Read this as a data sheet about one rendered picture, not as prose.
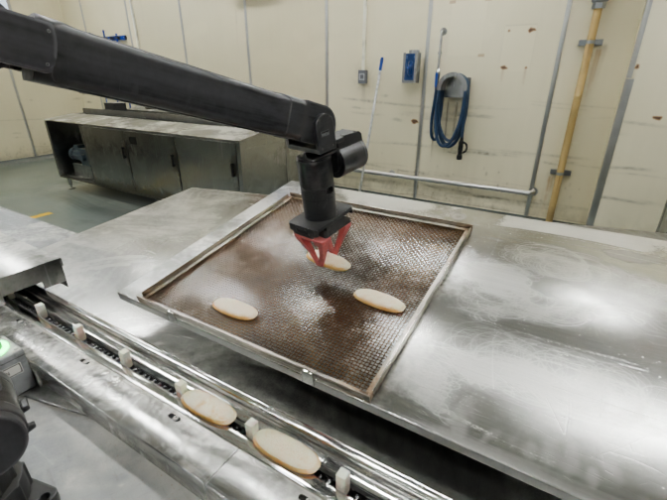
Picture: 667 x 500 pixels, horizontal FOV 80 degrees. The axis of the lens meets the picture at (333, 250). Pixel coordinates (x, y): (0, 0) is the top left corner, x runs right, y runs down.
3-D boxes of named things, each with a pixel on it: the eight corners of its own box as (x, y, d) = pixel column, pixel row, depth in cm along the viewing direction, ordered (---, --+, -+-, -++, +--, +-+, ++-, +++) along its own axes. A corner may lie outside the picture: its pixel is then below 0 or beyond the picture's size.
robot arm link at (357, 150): (278, 112, 62) (314, 116, 57) (331, 95, 69) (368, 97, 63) (292, 184, 69) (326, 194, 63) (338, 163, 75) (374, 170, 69)
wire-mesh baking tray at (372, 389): (138, 302, 77) (135, 296, 77) (291, 196, 112) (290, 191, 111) (369, 404, 54) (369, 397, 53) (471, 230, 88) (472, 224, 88)
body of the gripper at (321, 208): (353, 214, 72) (350, 176, 68) (317, 241, 65) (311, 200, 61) (326, 206, 75) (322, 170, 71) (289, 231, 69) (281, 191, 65)
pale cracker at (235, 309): (207, 309, 73) (205, 304, 73) (221, 296, 76) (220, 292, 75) (249, 324, 69) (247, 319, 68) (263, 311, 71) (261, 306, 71)
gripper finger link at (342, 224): (354, 254, 75) (350, 210, 70) (331, 274, 71) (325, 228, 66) (327, 245, 79) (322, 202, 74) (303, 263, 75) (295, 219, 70)
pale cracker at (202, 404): (174, 403, 58) (173, 397, 58) (195, 387, 61) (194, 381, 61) (223, 432, 54) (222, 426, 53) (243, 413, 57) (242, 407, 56)
